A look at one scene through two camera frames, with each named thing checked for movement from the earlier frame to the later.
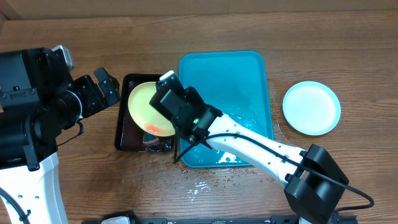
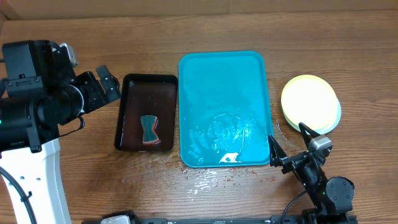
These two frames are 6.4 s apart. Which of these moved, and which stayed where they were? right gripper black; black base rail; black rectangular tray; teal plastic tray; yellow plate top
Moved: right gripper black; yellow plate top
Stayed: black base rail; teal plastic tray; black rectangular tray
